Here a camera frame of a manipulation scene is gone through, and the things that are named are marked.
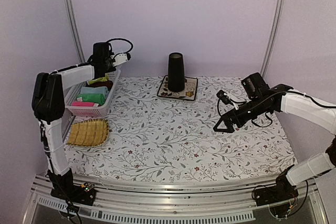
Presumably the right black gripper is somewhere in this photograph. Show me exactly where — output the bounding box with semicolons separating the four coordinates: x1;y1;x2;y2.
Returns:
214;95;271;133

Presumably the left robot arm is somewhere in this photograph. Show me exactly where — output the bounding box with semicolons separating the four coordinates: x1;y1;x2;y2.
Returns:
31;41;115;200

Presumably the pink rolled towel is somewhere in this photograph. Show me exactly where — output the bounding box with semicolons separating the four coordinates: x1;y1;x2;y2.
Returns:
71;101;96;107

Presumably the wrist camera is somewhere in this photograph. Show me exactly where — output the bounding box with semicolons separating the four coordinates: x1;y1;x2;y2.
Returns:
216;90;239;110
112;52;131;67

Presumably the aluminium post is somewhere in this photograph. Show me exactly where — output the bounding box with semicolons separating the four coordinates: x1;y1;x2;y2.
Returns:
64;0;85;63
260;0;285;78

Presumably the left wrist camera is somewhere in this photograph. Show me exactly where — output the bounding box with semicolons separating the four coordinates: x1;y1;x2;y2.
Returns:
112;52;131;67

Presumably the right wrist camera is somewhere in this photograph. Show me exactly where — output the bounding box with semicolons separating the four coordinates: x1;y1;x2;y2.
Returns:
216;90;239;110

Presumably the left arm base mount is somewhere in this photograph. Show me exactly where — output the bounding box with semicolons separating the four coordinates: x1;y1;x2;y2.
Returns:
50;182;97;206

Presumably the dark red rolled towel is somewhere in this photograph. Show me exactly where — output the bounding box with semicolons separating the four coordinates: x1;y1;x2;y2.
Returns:
88;80;113;91

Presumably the white plastic basket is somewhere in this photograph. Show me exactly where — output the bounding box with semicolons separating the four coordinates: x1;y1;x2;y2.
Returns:
65;69;121;118

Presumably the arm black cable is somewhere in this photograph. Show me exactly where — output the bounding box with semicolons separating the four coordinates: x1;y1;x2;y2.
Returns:
216;90;336;129
106;37;133;54

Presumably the black tall cup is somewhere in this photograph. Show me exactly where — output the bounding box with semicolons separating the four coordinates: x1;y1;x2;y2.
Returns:
167;52;185;92

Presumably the left aluminium post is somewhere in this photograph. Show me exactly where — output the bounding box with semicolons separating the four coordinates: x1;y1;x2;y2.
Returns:
64;0;85;63

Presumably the aluminium front rail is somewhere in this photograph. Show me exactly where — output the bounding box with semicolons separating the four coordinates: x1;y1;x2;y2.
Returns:
23;175;328;223

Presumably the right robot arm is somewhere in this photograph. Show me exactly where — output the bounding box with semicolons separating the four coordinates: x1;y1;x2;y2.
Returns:
213;72;335;201

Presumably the yellow-green patterned towel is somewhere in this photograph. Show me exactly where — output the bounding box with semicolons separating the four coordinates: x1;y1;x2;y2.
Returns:
87;74;109;85

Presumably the woven bamboo tray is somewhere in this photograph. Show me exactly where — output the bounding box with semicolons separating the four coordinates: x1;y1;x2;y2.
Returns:
67;119;109;147

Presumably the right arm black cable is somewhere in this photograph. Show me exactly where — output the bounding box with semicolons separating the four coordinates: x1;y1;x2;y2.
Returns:
216;90;336;129

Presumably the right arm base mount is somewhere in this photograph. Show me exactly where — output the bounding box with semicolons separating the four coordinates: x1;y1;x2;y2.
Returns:
251;182;299;206

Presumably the green rolled towel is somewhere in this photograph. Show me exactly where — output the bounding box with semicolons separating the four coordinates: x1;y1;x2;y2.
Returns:
76;93;106;105

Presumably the floral square coaster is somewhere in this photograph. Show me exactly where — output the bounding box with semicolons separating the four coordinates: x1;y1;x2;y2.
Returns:
156;74;198;101

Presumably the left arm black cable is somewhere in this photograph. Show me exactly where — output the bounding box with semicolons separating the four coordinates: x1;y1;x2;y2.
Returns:
106;37;133;54

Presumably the right aluminium post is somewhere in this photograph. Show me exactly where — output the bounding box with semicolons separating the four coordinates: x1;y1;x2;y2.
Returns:
260;0;285;78

